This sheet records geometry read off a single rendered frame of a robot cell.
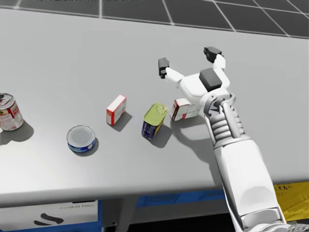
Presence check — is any green and blue rectangular can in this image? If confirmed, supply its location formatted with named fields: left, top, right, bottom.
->
left=141, top=102, right=169, bottom=141

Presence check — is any blue box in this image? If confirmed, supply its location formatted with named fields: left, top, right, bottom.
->
left=98, top=189, right=226, bottom=229

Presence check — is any yellow box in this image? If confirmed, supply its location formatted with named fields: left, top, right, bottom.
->
left=273, top=181, right=309, bottom=222

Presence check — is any red and white carton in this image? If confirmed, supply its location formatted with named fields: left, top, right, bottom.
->
left=169, top=98, right=201, bottom=121
left=106, top=94, right=127, bottom=126

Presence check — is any red and white can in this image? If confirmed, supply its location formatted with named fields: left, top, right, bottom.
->
left=0, top=93, right=24, bottom=131

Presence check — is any white box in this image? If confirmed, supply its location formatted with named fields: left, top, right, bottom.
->
left=0, top=200, right=99, bottom=232

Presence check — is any blue flat can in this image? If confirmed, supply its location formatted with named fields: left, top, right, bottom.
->
left=66, top=125, right=96, bottom=154

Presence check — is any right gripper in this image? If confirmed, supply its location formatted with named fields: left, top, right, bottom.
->
left=158, top=46, right=231, bottom=106

